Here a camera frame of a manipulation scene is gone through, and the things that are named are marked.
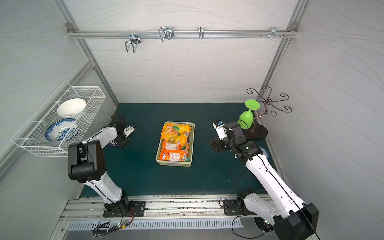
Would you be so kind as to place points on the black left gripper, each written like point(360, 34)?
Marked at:
point(121, 141)

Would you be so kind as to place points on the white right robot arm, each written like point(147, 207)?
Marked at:
point(289, 216)

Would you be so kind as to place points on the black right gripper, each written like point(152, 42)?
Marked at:
point(216, 143)

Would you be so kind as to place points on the small blue patterned dish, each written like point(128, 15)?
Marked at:
point(265, 152)

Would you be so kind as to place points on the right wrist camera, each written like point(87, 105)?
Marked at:
point(219, 126)

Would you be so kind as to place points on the blue patterned ceramic bowl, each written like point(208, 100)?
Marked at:
point(61, 129)

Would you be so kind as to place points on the metal glass holder stand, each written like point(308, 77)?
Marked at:
point(267, 108)

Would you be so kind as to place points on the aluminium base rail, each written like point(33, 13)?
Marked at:
point(157, 207)

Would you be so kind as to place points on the white wire wall basket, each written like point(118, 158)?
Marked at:
point(31, 136)

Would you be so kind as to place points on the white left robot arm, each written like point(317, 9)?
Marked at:
point(87, 165)

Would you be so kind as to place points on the metal hook right end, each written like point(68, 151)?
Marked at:
point(274, 34)

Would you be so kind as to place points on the green plastic wine glass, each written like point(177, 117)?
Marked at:
point(246, 118)

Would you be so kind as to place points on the aluminium top rail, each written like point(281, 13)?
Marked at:
point(193, 34)

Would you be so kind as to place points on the metal double hook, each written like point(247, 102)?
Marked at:
point(133, 42)

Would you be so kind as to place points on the orange fruits candy bag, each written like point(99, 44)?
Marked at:
point(174, 153)

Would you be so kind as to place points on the metal hook centre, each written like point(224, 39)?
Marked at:
point(166, 33)

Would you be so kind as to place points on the white ceramic bowl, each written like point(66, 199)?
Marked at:
point(72, 108)

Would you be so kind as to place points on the yellow orange candy bag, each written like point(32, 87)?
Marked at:
point(175, 133)

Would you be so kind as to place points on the small metal hook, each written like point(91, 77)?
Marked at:
point(201, 32)

